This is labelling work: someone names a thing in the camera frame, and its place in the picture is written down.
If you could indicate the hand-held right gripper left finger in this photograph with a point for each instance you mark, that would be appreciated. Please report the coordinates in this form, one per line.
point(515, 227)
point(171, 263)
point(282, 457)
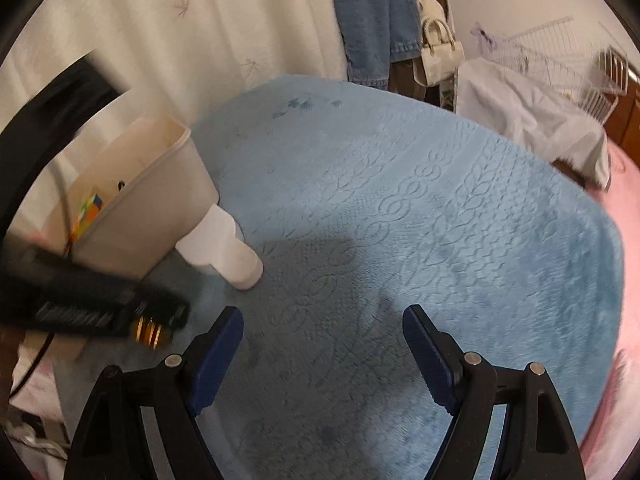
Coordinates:
point(215, 360)

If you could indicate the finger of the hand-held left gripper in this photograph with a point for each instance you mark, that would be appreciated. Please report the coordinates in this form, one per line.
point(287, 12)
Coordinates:
point(90, 305)

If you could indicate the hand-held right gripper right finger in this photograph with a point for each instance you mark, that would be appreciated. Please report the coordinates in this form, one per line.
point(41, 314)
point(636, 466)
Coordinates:
point(430, 355)

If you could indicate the white plastic bin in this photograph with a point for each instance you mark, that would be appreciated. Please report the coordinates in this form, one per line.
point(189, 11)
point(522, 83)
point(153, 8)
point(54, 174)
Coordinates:
point(150, 220)

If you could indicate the colourful puzzle cube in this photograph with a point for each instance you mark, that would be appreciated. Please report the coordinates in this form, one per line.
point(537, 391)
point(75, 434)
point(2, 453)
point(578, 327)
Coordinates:
point(90, 210)

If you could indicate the blue plush mat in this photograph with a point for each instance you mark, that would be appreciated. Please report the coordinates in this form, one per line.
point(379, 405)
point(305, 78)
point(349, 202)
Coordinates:
point(400, 210)

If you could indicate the pink blanket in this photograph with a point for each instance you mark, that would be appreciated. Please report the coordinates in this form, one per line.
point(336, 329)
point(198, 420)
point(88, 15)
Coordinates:
point(622, 410)

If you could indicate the white floral print fabric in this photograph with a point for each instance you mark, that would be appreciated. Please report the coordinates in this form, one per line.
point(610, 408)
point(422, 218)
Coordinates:
point(225, 20)

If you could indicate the pale grey cloth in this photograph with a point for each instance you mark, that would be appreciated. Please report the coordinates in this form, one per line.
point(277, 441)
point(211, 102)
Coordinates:
point(525, 110)

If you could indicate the cream handbag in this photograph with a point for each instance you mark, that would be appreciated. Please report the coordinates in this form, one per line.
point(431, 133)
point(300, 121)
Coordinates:
point(437, 60)

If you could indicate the brown wooden furniture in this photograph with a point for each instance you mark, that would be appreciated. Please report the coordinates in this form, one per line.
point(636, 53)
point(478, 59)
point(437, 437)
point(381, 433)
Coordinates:
point(627, 125)

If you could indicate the blue jeans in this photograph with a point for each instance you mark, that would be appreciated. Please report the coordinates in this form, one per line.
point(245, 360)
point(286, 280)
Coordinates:
point(370, 20)

